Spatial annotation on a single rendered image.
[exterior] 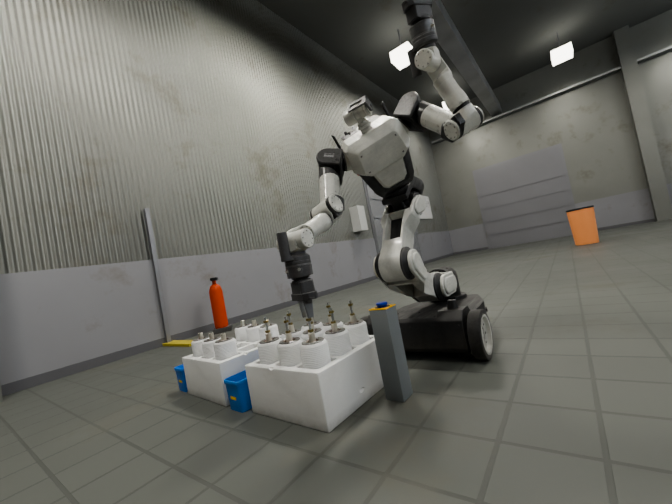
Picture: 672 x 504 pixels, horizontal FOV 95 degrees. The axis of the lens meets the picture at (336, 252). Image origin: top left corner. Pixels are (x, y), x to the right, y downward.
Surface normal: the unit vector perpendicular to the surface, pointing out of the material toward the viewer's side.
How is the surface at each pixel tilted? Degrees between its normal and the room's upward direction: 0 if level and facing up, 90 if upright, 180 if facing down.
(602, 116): 90
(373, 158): 121
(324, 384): 90
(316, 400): 90
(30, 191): 90
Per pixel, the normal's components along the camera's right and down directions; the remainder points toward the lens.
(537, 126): -0.60, 0.08
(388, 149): 0.14, 0.46
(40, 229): 0.78, -0.18
